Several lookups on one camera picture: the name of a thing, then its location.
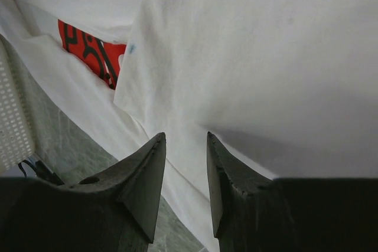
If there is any white perforated laundry basket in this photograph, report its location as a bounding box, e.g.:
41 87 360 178
0 44 35 173

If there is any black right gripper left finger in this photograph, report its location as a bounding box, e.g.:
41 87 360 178
1 133 166 251

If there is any white t-shirt with red print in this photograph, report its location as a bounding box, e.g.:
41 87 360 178
1 0 377 251

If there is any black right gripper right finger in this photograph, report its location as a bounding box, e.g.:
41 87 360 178
207 133 377 251

